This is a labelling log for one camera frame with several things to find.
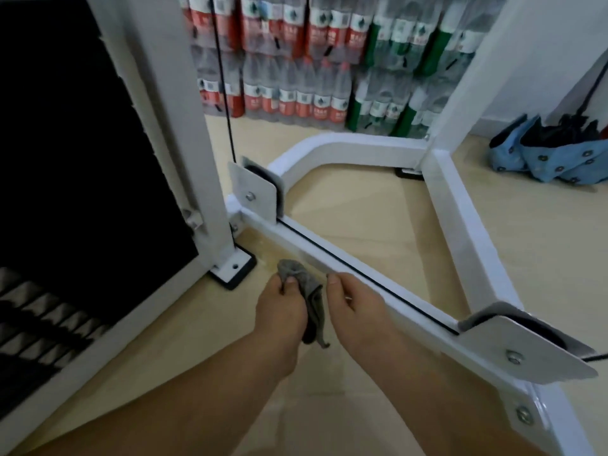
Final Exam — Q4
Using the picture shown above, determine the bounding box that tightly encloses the person's right hand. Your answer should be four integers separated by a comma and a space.
326, 272, 410, 372

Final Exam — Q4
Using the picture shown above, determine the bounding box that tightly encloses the person's left hand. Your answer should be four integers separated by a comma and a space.
254, 273, 310, 377

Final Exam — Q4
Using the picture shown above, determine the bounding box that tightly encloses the grey cleaning cloth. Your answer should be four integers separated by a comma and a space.
277, 259, 329, 350

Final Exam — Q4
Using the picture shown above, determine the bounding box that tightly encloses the person's left forearm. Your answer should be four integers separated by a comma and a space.
26, 361, 300, 456

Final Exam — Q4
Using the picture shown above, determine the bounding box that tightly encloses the person's right forearm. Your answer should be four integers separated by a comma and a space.
344, 344, 540, 456

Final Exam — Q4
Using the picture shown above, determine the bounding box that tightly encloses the clear glass panel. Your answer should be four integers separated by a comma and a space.
208, 0, 608, 362

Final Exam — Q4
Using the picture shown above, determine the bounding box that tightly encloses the stack of red-label water bottles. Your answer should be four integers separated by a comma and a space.
178, 0, 377, 130

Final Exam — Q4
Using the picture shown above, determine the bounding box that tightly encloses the stack of green-label water bottles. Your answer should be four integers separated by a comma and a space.
346, 0, 505, 139

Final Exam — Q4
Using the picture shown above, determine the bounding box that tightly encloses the blue dotted umbrella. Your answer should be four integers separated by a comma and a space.
489, 57, 608, 187

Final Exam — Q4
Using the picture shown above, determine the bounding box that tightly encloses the small white bracket plate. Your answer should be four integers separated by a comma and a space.
227, 155, 286, 227

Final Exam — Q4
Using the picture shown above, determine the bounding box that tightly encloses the white metal frame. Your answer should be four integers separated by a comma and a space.
83, 0, 608, 456

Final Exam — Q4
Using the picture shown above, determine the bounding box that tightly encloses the large white bracket plate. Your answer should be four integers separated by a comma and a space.
458, 301, 599, 386

